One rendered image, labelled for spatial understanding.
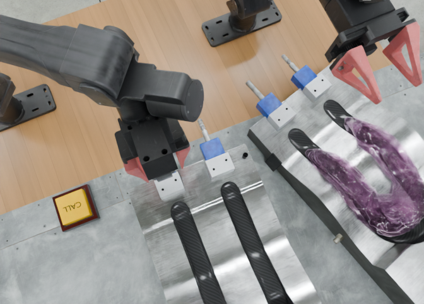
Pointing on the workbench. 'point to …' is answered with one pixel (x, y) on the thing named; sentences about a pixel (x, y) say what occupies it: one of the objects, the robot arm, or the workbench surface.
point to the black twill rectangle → (273, 162)
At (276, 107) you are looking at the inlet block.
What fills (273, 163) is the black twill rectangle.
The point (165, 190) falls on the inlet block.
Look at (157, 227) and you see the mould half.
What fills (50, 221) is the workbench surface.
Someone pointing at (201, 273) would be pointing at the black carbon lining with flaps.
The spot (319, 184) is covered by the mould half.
